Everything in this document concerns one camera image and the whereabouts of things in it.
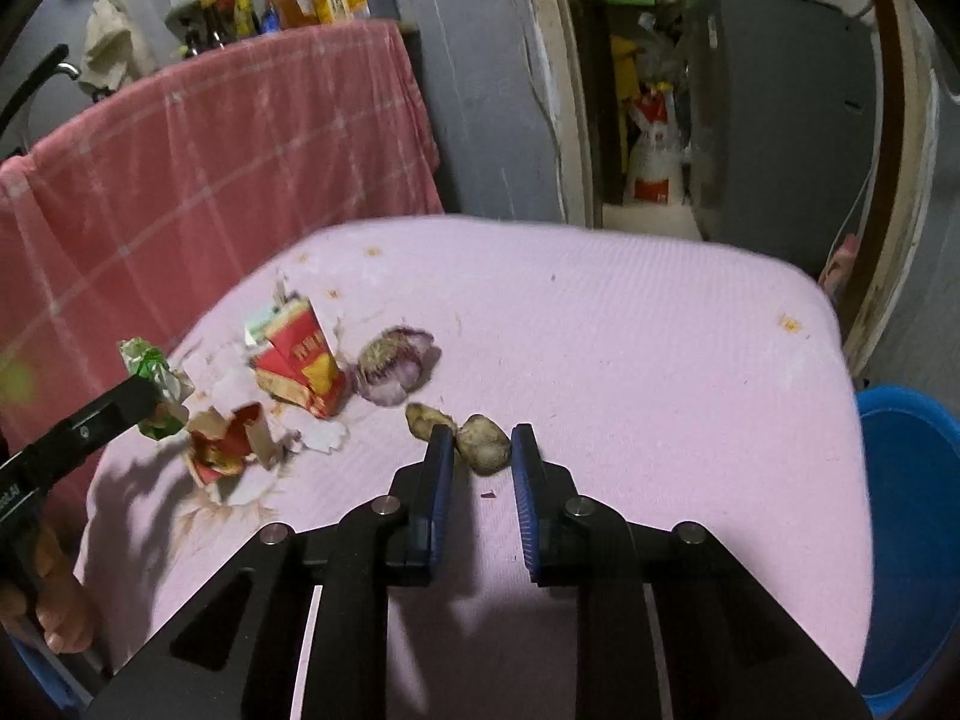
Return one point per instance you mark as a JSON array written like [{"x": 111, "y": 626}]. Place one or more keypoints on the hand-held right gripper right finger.
[{"x": 525, "y": 495}]

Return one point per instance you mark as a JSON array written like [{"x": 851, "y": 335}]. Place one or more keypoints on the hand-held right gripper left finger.
[{"x": 442, "y": 495}]

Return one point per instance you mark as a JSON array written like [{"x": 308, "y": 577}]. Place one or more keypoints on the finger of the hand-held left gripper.
[{"x": 105, "y": 412}]

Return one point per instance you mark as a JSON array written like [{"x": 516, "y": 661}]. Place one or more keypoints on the green wrapper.
[{"x": 161, "y": 382}]

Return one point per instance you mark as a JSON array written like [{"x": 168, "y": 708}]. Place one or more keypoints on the brown ginger chunk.
[
  {"x": 427, "y": 420},
  {"x": 484, "y": 446}
]

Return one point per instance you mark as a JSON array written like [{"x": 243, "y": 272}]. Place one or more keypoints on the torn red packet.
[{"x": 225, "y": 442}]

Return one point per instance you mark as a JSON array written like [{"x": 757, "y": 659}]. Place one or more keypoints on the white torn paper scrap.
[{"x": 322, "y": 435}]

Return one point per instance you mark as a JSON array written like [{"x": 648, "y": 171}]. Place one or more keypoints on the blue plastic basin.
[{"x": 915, "y": 540}]

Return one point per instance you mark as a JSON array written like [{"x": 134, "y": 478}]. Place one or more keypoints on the person's left hand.
[{"x": 71, "y": 600}]

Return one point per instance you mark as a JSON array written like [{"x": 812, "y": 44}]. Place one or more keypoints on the light pink table cloth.
[{"x": 600, "y": 390}]

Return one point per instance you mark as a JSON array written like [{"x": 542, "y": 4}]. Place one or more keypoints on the pink checked towel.
[{"x": 187, "y": 165}]

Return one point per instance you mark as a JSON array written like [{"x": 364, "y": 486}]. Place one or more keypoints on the black pan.
[{"x": 30, "y": 90}]

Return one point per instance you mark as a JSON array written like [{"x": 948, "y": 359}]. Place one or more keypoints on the red and white sack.
[{"x": 656, "y": 157}]

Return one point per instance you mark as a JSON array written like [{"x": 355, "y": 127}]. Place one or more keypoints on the beige rag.
[{"x": 112, "y": 37}]

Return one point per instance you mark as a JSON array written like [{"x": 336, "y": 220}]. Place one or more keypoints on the dark glass bottle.
[{"x": 268, "y": 11}]

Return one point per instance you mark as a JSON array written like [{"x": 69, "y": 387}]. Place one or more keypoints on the wooden door frame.
[{"x": 559, "y": 90}]

